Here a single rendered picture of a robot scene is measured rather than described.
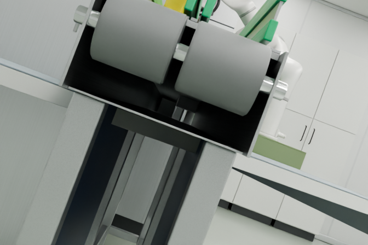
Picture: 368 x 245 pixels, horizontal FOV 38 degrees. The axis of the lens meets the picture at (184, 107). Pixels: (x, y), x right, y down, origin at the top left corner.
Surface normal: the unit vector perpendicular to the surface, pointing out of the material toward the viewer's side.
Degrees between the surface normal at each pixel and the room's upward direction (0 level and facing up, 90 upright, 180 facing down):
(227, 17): 90
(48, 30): 90
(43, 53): 90
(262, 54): 52
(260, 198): 90
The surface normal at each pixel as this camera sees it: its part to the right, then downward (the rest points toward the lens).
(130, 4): 0.23, -0.58
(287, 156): 0.40, 0.13
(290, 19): 0.02, -0.02
